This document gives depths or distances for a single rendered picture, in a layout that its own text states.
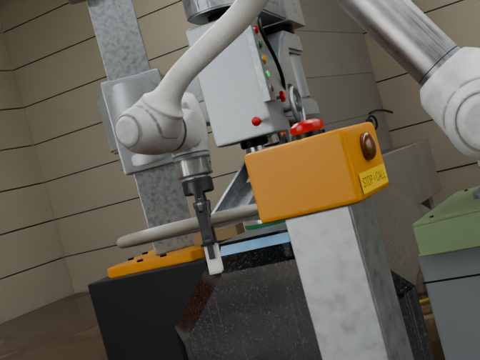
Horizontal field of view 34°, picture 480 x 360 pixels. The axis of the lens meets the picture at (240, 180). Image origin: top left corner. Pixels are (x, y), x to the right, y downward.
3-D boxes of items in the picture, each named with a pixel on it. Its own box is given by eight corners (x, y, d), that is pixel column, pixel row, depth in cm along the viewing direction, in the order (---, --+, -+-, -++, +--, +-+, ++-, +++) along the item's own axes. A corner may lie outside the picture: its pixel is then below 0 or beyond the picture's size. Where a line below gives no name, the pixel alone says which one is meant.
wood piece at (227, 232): (195, 247, 330) (192, 235, 330) (203, 242, 340) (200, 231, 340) (238, 236, 324) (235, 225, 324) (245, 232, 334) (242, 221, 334)
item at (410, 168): (330, 287, 583) (300, 176, 582) (386, 248, 695) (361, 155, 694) (408, 274, 552) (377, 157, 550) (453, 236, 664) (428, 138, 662)
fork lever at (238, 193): (251, 156, 299) (247, 143, 298) (298, 143, 293) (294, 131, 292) (205, 231, 237) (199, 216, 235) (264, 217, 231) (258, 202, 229)
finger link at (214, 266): (216, 243, 186) (216, 243, 186) (222, 272, 186) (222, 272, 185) (203, 246, 186) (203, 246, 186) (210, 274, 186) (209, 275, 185)
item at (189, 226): (163, 240, 243) (161, 231, 243) (313, 203, 228) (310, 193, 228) (83, 256, 197) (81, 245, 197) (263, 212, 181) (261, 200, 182)
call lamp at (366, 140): (359, 163, 85) (351, 135, 85) (367, 160, 87) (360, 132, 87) (374, 159, 84) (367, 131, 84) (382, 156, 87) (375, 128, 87)
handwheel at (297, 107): (286, 131, 290) (275, 92, 289) (311, 124, 287) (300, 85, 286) (275, 133, 275) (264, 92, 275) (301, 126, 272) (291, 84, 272)
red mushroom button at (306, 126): (286, 143, 87) (282, 126, 87) (299, 140, 91) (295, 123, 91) (319, 134, 86) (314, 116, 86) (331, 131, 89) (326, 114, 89)
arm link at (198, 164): (211, 152, 195) (216, 176, 194) (175, 161, 195) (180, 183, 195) (207, 149, 185) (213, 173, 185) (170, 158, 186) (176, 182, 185)
